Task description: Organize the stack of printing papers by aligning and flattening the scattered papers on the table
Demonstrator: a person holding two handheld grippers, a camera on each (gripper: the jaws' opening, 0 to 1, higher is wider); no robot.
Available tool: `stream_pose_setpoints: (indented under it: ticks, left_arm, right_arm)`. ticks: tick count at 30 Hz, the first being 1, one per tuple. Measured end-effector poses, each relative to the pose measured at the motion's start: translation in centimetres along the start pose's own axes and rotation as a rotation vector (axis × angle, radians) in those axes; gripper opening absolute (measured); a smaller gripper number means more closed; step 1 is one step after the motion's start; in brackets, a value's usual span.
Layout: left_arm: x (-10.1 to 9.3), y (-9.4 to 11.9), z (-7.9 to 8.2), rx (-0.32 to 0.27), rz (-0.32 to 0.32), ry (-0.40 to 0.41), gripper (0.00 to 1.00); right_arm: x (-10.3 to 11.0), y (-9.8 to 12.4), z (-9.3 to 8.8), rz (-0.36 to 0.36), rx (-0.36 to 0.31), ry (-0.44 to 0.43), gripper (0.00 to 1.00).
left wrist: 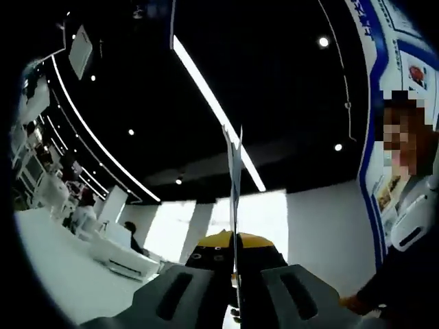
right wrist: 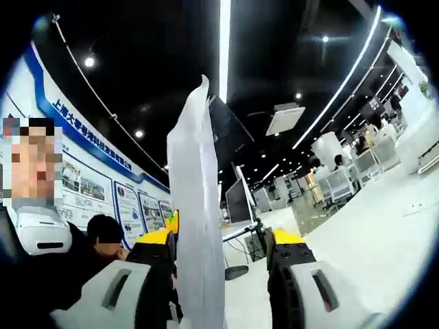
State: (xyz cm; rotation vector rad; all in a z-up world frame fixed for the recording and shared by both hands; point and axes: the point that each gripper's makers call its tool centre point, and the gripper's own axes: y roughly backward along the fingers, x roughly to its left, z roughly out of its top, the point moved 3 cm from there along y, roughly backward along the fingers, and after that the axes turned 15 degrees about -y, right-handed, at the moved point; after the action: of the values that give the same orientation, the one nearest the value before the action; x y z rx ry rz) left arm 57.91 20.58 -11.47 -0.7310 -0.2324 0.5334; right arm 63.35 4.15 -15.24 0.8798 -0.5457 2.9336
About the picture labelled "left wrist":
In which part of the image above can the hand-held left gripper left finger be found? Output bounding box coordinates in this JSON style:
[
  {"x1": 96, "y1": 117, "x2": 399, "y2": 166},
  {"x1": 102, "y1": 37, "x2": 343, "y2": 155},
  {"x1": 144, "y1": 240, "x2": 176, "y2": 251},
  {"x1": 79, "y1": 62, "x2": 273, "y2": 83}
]
[{"x1": 82, "y1": 231, "x2": 237, "y2": 329}]

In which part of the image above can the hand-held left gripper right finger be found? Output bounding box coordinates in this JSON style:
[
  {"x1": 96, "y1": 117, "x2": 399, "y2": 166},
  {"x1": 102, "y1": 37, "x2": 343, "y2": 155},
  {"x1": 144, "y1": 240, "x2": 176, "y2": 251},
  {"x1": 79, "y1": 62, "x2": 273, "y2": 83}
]
[{"x1": 238, "y1": 232, "x2": 364, "y2": 329}]

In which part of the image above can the aligned bundle of printing papers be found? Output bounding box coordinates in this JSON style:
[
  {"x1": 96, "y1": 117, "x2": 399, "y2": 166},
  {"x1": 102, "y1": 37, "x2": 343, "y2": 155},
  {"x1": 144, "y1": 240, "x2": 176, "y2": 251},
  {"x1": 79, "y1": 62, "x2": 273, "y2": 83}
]
[{"x1": 222, "y1": 123, "x2": 245, "y2": 325}]

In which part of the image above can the large bright window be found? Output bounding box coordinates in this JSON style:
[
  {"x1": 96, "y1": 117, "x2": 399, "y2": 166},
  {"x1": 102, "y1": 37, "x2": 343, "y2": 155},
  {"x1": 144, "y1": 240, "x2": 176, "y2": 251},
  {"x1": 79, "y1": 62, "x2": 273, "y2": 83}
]
[{"x1": 209, "y1": 193, "x2": 288, "y2": 265}]

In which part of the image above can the small bright window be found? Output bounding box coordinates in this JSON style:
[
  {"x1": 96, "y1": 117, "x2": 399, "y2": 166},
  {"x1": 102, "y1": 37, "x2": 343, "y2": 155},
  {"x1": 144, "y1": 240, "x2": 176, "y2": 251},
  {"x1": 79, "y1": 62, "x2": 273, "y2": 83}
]
[{"x1": 145, "y1": 202, "x2": 196, "y2": 265}]

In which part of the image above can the white printer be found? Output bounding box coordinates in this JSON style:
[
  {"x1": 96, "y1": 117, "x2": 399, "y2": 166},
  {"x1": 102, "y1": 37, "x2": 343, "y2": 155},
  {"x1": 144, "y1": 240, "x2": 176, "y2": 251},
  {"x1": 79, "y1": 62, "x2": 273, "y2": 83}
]
[{"x1": 91, "y1": 236, "x2": 161, "y2": 282}]

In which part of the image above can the person's black shirt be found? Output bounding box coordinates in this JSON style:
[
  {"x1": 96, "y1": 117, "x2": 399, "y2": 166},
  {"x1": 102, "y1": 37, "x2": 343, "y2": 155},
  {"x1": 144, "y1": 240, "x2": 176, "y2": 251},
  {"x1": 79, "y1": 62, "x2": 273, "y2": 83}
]
[{"x1": 356, "y1": 214, "x2": 439, "y2": 321}]

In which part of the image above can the white chest-worn device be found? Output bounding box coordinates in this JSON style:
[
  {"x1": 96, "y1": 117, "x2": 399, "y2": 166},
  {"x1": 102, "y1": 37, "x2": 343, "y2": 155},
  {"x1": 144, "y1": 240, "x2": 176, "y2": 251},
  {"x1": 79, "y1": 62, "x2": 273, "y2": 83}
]
[{"x1": 390, "y1": 191, "x2": 434, "y2": 248}]

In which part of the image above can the long curved ceiling light strip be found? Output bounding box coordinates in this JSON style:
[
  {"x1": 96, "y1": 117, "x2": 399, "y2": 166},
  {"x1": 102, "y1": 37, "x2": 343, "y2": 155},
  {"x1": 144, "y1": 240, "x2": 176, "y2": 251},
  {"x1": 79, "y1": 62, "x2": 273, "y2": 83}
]
[
  {"x1": 173, "y1": 36, "x2": 267, "y2": 192},
  {"x1": 51, "y1": 56, "x2": 161, "y2": 203}
]

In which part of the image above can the ceiling air conditioner unit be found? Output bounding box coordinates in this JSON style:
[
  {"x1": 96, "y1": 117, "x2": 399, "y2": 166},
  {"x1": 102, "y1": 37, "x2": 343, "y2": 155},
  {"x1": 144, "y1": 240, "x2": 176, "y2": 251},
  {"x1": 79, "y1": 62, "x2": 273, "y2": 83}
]
[{"x1": 68, "y1": 24, "x2": 94, "y2": 80}]

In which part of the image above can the thin ceiling wire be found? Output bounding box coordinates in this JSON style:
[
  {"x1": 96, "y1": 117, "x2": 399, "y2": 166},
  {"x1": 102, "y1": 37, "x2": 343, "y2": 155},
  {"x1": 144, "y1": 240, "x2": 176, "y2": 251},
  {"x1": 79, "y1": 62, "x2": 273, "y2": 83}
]
[{"x1": 317, "y1": 0, "x2": 357, "y2": 142}]

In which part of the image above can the blue white wall display board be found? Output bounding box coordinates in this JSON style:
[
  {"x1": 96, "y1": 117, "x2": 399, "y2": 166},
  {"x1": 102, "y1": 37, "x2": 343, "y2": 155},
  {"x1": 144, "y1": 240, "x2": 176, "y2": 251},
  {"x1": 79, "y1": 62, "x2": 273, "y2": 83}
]
[{"x1": 344, "y1": 0, "x2": 439, "y2": 271}]

